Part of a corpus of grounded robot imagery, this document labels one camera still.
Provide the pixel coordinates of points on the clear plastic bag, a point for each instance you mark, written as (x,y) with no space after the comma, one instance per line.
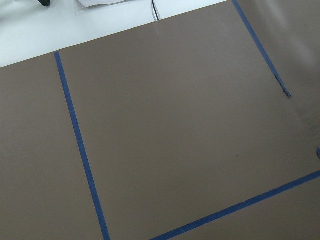
(91,3)

